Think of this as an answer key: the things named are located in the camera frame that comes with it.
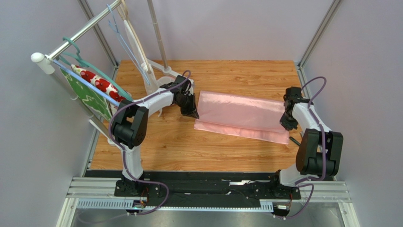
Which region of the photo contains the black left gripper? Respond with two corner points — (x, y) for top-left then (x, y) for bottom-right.
(175, 94), (200, 119)

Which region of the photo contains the pink cloth napkin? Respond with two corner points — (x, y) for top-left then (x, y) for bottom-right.
(194, 91), (289, 145)

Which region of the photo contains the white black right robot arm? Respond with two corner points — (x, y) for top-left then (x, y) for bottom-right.
(278, 87), (343, 186)

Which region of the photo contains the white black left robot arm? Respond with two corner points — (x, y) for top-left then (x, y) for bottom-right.
(108, 75), (199, 191)

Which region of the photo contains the metal clothes rack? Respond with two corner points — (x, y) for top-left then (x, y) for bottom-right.
(30, 0), (194, 147)

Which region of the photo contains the red floral white cloth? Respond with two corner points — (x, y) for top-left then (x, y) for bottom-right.
(71, 64), (126, 102)

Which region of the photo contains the light blue thin hanger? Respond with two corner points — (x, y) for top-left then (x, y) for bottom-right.
(107, 4), (150, 85)

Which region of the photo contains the green patterned cloth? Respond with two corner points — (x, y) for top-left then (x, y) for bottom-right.
(60, 68), (113, 121)

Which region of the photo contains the beige hanger with white cloth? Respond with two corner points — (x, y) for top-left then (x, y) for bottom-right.
(115, 0), (164, 118)

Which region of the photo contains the teal plastic hanger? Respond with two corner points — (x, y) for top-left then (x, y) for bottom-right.
(59, 37), (133, 101)

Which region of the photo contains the blue plastic hanger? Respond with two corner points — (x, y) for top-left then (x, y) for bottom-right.
(52, 60), (119, 106)

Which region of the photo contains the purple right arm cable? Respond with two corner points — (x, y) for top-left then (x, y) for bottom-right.
(272, 76), (327, 220)

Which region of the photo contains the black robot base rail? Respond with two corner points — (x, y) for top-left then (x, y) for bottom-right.
(114, 171), (301, 208)

